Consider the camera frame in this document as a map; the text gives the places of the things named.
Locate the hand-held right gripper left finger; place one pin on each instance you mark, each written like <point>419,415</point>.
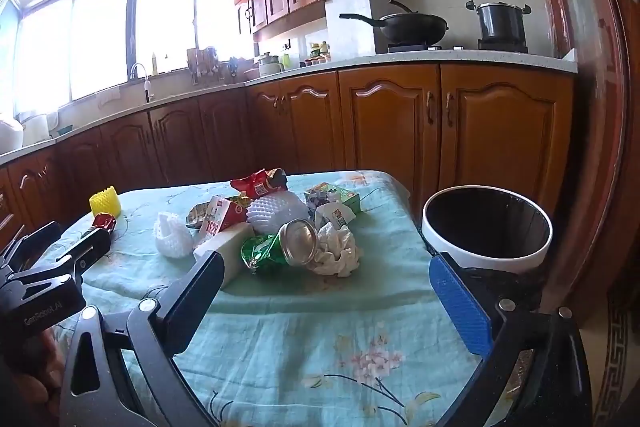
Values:
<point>197,292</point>

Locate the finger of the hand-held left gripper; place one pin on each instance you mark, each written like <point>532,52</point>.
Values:
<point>35,239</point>
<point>87,247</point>

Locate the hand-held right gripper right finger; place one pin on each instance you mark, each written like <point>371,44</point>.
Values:
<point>460,302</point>

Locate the small red candy wrapper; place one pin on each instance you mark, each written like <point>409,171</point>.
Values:
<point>105,222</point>

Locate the plain white box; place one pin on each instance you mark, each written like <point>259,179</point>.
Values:
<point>230,244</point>

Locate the white trash bin black liner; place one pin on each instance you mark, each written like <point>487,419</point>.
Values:
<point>500,259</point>

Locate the small white foam fruit net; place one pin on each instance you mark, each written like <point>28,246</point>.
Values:
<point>172,237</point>

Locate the green snack wrapper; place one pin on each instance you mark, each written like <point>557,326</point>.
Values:
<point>260,254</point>

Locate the red and white milk carton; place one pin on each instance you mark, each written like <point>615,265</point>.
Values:
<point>220,217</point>

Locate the large white foam fruit net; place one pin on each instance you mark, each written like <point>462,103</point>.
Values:
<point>275,212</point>

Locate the red snack packet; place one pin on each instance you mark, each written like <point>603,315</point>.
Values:
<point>257,184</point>

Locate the white tissue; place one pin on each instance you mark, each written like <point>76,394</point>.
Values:
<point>337,252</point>

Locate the printed white wrapper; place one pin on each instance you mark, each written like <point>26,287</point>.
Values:
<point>337,213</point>

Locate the green drink carton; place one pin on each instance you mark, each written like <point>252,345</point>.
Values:
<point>345,197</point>

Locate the teal floral tablecloth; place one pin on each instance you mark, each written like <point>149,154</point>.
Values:
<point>300,317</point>

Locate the white rice cooker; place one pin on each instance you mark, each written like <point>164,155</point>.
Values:
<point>10,137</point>

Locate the patterned rug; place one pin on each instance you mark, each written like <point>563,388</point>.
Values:
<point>620,357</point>

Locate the chrome kitchen faucet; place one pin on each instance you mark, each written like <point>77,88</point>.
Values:
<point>146,82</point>

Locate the wooden base cabinet row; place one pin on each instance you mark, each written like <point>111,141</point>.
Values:
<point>390,122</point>

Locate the yellow dish soap bottle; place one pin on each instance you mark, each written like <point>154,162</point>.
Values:
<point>154,64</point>

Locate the large kitchen window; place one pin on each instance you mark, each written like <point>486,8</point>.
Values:
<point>100,32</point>

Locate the utensil rack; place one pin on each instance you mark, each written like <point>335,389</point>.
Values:
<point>202,64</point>

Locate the green bottle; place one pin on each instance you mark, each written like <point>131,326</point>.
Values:
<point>286,59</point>

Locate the black gas stove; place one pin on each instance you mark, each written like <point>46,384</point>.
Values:
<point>500,46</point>

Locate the speckled white kitchen countertop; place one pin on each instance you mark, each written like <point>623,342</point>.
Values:
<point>350,59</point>

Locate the condiment jars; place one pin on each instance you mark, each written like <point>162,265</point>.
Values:
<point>320,53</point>

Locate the black wok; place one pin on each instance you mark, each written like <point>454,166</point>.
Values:
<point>415,27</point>

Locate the dark cooking pot with lid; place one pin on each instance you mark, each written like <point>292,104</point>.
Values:
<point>500,22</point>

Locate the wooden door frame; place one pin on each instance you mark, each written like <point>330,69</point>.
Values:
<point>600,107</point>

